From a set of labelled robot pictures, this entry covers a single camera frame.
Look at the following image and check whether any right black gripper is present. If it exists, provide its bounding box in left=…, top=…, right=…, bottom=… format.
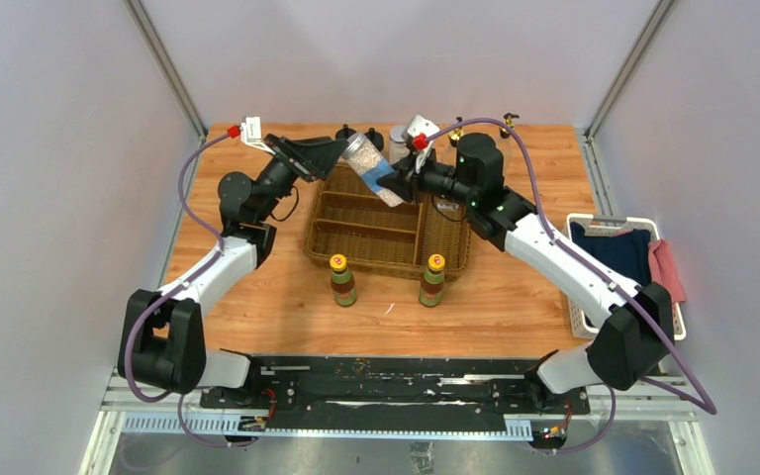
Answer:
left=378, top=146, right=477, bottom=209

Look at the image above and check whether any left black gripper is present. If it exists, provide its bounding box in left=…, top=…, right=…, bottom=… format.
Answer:
left=254, top=136, right=347, bottom=225

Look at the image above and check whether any silver-lid pepper jar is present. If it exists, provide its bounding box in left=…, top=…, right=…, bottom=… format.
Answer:
left=341, top=133, right=404, bottom=208
left=388, top=125, right=410, bottom=164

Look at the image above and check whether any woven wicker divided basket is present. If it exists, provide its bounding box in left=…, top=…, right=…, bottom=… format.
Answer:
left=303, top=162, right=471, bottom=282

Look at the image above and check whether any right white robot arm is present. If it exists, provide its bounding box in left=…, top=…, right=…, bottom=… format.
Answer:
left=367, top=133, right=674, bottom=414

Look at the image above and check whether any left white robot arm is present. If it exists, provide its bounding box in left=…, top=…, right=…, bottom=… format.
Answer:
left=118, top=134, right=348, bottom=409

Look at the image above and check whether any left black-lid spice jar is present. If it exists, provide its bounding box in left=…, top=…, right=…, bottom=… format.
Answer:
left=334, top=124, right=355, bottom=140

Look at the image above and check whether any right green sauce bottle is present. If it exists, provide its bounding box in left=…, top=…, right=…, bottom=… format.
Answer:
left=419, top=253, right=446, bottom=308

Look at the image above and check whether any green sauce bottle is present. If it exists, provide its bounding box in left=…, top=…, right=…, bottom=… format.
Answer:
left=419, top=253, right=446, bottom=308
left=330, top=253, right=357, bottom=307

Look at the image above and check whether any left green sauce bottle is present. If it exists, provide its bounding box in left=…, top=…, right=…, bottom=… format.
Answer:
left=330, top=253, right=357, bottom=307

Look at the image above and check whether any white plastic perforated basket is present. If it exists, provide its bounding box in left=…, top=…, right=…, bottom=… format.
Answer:
left=559, top=213, right=688, bottom=342

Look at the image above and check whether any dark blue cloth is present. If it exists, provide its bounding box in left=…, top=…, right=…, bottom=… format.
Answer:
left=569, top=223, right=651, bottom=286

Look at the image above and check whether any pink cloth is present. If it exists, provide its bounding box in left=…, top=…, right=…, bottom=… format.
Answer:
left=648, top=239, right=687, bottom=303

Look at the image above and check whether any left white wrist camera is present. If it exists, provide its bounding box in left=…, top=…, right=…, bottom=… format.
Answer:
left=227, top=116, right=273, bottom=153

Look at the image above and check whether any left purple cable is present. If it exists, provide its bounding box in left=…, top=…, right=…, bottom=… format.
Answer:
left=123, top=128, right=240, bottom=449

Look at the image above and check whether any left aluminium frame post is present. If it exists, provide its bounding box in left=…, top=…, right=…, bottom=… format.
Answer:
left=123, top=0, right=208, bottom=140

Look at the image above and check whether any aluminium frame post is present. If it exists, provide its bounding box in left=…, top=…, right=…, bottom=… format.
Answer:
left=123, top=0, right=208, bottom=140
left=585, top=0, right=678, bottom=142

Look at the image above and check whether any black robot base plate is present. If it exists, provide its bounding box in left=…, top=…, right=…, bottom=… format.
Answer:
left=199, top=354, right=590, bottom=435

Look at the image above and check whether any right aluminium frame post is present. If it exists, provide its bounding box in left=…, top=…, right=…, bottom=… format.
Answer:
left=585, top=0, right=678, bottom=142

